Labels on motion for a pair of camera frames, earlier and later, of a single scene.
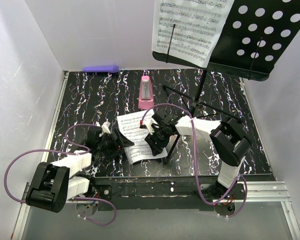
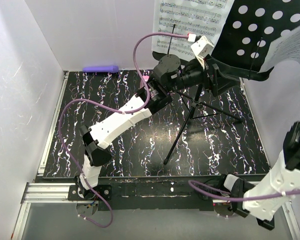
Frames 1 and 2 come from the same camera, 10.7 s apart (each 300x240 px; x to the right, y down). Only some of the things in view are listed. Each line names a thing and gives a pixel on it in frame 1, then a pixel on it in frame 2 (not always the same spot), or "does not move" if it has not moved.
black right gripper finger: [124, 141] -> [221, 82]
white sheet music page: [199, 25] does not move
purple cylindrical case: [110, 69] does not move
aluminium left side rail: [55, 114] does not move
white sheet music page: [129, 125] -> [289, 56]
